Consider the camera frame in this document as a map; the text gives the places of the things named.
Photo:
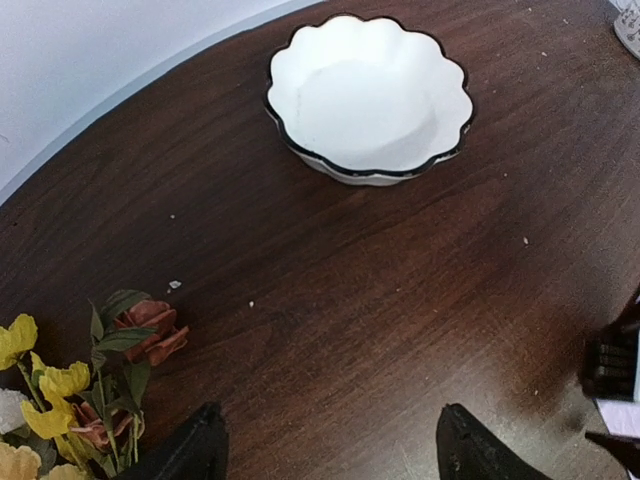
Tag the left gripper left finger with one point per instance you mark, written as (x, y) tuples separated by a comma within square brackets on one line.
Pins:
[(197, 449)]

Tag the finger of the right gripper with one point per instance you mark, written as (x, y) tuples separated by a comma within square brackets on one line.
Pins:
[(624, 449)]

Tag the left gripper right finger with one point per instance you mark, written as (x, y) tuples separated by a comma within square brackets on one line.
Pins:
[(467, 449)]

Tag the scalloped white bowl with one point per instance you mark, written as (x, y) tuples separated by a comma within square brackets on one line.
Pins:
[(368, 102)]

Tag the patterned mug orange inside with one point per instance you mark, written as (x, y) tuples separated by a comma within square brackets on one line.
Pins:
[(627, 27)]

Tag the pink wrapping paper sheet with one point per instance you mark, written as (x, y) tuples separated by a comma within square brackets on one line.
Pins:
[(620, 418)]

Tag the small red flower stem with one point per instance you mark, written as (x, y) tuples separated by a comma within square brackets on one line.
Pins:
[(131, 333)]

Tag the dark yellow flower stem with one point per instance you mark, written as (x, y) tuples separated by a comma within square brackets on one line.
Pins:
[(49, 412)]

